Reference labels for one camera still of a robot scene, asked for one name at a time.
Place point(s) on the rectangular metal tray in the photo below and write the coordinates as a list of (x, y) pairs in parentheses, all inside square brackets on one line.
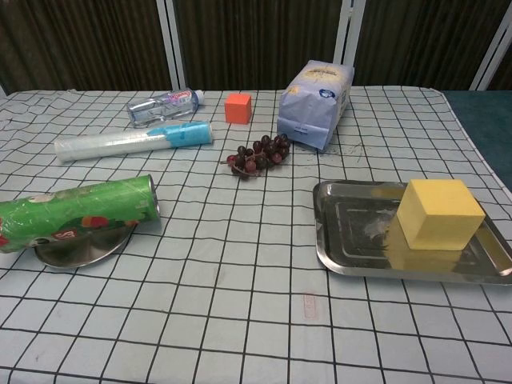
[(352, 232)]

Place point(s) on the round metal plate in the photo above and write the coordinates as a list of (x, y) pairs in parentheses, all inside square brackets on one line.
[(84, 250)]

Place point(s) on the checkered tablecloth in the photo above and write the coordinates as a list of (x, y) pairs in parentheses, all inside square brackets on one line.
[(240, 300)]

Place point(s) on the pale blue paper bag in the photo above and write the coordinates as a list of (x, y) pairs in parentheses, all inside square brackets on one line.
[(312, 108)]

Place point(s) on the green chips can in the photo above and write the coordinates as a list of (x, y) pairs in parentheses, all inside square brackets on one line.
[(80, 208)]

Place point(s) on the orange cube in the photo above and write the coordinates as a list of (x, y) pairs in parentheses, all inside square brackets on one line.
[(237, 110)]

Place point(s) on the red grape bunch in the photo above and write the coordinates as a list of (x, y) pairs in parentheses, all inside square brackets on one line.
[(260, 156)]

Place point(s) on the clear plastic water bottle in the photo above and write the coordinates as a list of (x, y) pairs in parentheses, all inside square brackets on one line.
[(160, 108)]

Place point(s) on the white toothpaste tube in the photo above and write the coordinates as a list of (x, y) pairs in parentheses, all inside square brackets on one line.
[(120, 142)]

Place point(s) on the yellow foam block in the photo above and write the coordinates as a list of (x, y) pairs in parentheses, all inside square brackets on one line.
[(436, 216)]

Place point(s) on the brown corrugated partition panel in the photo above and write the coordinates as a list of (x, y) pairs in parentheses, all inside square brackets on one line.
[(424, 40), (80, 40), (260, 40), (505, 72)]

